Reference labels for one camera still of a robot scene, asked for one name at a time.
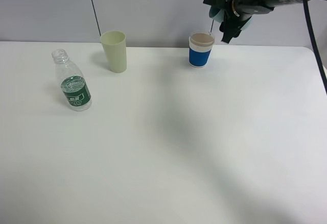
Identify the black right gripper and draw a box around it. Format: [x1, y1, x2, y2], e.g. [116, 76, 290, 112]
[219, 0, 274, 43]

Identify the teal plastic cup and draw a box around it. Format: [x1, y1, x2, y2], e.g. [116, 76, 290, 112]
[209, 6, 252, 31]

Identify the clear plastic water bottle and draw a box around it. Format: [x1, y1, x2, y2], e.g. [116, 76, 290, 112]
[52, 49, 92, 112]

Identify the blue paper cup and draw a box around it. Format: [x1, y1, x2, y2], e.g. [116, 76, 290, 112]
[189, 32, 215, 68]

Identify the pale green plastic cup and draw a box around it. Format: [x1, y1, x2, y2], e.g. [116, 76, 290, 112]
[100, 31, 127, 73]

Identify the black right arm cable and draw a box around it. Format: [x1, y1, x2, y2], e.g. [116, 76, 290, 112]
[301, 0, 327, 93]

